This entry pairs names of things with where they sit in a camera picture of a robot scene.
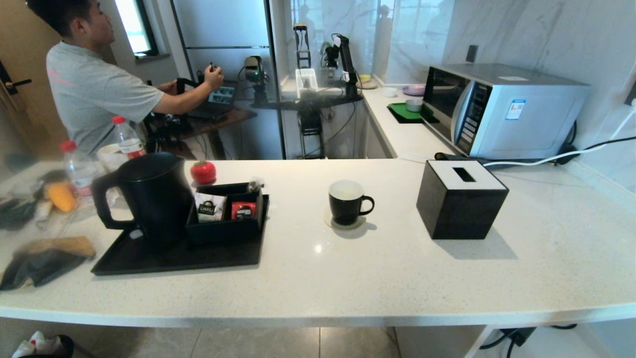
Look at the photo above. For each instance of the yellow bowl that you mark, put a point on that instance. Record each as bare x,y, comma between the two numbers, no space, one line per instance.
366,79

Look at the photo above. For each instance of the black compartment box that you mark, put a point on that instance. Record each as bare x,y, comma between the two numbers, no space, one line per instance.
223,231

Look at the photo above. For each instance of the small white bowl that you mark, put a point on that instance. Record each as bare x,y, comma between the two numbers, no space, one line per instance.
390,92

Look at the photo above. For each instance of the brown cork board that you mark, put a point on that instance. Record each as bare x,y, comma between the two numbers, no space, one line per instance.
69,245

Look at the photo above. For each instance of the black trash bin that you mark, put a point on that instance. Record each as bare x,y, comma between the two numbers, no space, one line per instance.
62,348

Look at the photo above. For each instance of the water bottle with red label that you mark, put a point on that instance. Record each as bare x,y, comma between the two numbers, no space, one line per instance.
128,141

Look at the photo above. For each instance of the dark cloth bundle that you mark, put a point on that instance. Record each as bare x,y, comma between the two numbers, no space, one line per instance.
17,214

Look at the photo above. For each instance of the silver microwave oven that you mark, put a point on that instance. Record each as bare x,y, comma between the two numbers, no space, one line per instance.
526,119

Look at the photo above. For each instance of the black electric kettle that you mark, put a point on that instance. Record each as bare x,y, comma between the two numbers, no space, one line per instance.
154,199

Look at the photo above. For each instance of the yellow soft object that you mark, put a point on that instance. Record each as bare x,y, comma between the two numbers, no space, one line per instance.
62,197

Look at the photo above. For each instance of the white paper cup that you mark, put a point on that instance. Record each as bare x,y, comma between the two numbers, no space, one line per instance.
110,156

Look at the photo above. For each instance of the green mat on black tray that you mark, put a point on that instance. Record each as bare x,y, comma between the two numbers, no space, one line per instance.
402,112

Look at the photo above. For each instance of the black power adapter brick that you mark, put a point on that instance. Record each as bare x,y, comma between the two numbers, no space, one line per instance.
519,336

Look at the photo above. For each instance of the black tissue box white lid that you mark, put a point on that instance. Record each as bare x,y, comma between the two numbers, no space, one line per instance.
457,209

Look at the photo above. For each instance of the person in grey shirt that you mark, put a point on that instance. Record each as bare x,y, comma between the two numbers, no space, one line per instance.
89,89

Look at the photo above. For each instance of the black camera head on stand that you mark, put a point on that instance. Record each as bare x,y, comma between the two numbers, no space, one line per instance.
254,69

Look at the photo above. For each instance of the window with dark frame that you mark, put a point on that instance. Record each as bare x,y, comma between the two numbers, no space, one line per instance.
131,25

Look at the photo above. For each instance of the black upright frame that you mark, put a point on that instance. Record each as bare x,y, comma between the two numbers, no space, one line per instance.
301,44

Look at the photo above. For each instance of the small grey bowl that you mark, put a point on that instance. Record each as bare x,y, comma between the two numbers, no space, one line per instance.
414,105

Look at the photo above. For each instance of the white tea bag packet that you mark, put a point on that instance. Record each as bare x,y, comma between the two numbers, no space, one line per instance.
209,208

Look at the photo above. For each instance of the black wall switch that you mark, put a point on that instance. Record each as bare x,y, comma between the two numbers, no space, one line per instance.
472,53

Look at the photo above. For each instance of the black mug white inside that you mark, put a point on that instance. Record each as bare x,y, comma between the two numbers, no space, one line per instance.
345,209

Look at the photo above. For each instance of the purple plate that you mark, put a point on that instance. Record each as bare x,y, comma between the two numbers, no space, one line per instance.
415,90

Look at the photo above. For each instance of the black serving tray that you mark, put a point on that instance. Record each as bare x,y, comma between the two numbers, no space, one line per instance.
174,258

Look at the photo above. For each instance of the clear glass coaster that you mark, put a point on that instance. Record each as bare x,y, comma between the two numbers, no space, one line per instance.
328,221

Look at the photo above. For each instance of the clear wrapped small item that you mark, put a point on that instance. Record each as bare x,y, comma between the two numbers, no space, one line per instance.
255,185

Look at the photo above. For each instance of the red tomato shaped object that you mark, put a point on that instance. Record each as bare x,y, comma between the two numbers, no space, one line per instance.
203,172

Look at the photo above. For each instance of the clear water bottle red cap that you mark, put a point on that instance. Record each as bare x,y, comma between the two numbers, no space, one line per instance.
79,171

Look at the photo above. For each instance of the brown wooden table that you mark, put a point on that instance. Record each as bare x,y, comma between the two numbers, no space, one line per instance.
223,119

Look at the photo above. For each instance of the red coffee sachet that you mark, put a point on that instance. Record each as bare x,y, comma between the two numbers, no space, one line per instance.
243,210

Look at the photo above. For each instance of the grey refrigerator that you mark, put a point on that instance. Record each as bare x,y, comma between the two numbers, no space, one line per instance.
223,30

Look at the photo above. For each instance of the black cloth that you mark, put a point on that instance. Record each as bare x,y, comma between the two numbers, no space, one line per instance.
39,268

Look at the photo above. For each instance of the black laptop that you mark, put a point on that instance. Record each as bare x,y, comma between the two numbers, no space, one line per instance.
221,95

